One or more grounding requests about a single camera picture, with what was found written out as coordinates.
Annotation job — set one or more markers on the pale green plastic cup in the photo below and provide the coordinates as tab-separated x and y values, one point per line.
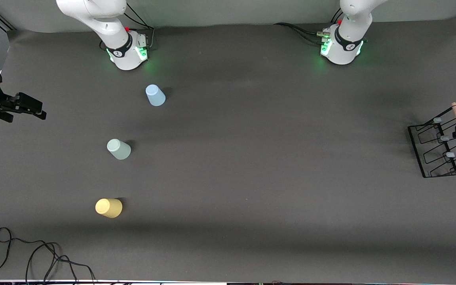
119	149

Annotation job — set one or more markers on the yellow plastic cup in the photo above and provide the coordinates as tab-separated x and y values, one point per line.
109	208

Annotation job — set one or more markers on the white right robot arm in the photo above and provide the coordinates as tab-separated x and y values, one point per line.
93	12

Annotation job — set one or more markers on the light blue plastic cup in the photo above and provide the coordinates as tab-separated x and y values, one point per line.
155	96

